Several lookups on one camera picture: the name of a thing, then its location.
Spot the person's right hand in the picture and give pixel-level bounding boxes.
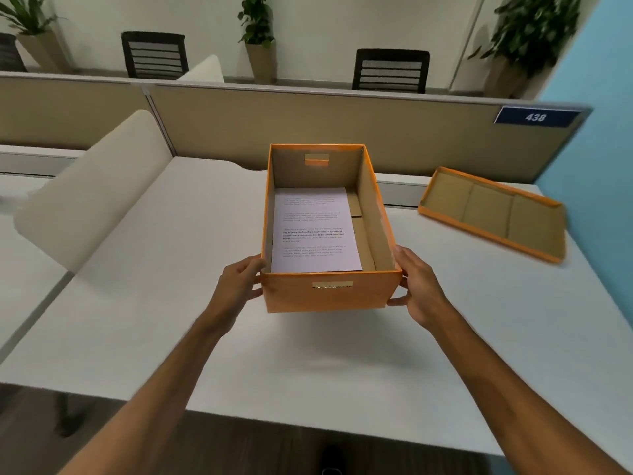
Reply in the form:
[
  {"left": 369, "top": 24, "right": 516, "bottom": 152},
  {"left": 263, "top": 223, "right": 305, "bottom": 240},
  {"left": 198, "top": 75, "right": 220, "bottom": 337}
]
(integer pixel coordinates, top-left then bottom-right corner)
[{"left": 387, "top": 245, "right": 453, "bottom": 330}]

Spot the person's left hand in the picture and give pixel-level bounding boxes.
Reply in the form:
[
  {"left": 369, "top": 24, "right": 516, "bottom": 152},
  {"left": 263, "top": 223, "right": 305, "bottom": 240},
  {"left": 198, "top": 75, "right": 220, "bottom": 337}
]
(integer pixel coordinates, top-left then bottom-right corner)
[{"left": 208, "top": 254, "right": 267, "bottom": 330}]

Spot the orange cardboard storage box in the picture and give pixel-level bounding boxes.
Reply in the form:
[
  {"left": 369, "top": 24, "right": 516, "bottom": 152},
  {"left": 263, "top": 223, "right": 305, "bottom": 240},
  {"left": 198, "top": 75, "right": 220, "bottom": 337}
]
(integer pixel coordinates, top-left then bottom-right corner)
[{"left": 260, "top": 143, "right": 403, "bottom": 314}]

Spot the person's right forearm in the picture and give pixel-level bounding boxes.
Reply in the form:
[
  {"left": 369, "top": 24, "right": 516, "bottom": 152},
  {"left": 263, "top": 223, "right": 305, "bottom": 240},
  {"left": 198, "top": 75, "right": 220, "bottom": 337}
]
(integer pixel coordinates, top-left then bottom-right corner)
[{"left": 425, "top": 309, "right": 627, "bottom": 475}]

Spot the person's left forearm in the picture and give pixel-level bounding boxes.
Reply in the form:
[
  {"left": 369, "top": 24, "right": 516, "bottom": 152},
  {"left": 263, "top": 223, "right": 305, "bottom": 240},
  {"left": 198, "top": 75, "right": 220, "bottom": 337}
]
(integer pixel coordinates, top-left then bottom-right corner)
[{"left": 58, "top": 309, "right": 233, "bottom": 475}]

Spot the white printed paper sheet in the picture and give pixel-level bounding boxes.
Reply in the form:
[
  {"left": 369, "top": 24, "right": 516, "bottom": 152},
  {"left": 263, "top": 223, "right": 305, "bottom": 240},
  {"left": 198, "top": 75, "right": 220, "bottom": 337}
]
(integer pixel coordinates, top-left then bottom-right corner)
[{"left": 270, "top": 187, "right": 363, "bottom": 274}]

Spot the orange cardboard box lid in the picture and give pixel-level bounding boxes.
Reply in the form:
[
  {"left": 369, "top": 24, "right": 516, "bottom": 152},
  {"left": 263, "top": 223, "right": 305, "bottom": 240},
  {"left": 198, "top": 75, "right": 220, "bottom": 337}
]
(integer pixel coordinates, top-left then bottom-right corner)
[{"left": 418, "top": 166, "right": 566, "bottom": 265}]

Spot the beige desk partition panel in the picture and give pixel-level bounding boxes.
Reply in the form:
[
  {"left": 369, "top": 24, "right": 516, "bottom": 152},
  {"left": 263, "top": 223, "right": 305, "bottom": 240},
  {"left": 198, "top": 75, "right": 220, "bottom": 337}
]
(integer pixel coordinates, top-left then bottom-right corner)
[
  {"left": 0, "top": 72, "right": 172, "bottom": 157},
  {"left": 148, "top": 83, "right": 593, "bottom": 184}
]

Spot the cream curved desk divider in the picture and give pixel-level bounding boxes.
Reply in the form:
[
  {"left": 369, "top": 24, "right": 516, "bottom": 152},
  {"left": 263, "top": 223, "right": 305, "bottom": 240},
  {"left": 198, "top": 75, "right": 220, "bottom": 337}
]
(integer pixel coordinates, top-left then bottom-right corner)
[
  {"left": 176, "top": 54, "right": 226, "bottom": 83},
  {"left": 13, "top": 110, "right": 174, "bottom": 274}
]

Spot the black slatted office chair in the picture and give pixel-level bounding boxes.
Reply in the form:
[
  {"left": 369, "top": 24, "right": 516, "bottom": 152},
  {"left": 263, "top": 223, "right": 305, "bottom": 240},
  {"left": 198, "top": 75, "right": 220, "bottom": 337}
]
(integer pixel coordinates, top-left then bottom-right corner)
[
  {"left": 121, "top": 31, "right": 189, "bottom": 80},
  {"left": 0, "top": 33, "right": 27, "bottom": 73},
  {"left": 352, "top": 48, "right": 430, "bottom": 94}
]

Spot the blue desk number sign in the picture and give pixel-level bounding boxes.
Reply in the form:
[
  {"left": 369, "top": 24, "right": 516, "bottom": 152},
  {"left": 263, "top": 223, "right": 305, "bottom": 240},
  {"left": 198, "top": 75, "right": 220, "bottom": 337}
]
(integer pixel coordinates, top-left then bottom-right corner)
[{"left": 495, "top": 107, "right": 582, "bottom": 128}]

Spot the potted green plant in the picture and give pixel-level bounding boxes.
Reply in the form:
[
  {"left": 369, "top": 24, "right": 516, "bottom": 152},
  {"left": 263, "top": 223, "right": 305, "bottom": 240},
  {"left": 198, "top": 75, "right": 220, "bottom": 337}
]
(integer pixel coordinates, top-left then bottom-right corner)
[
  {"left": 0, "top": 0, "right": 74, "bottom": 75},
  {"left": 467, "top": 0, "right": 582, "bottom": 99},
  {"left": 237, "top": 0, "right": 278, "bottom": 85}
]

